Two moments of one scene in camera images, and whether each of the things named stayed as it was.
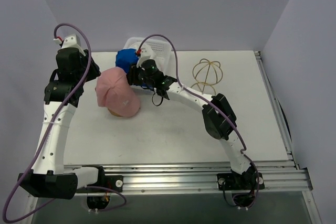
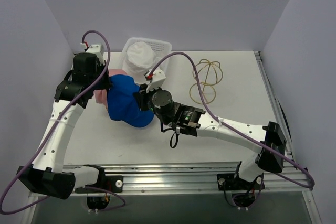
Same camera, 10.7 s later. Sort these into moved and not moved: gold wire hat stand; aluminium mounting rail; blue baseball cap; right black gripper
Moved: blue baseball cap; right black gripper
Not moved: aluminium mounting rail; gold wire hat stand
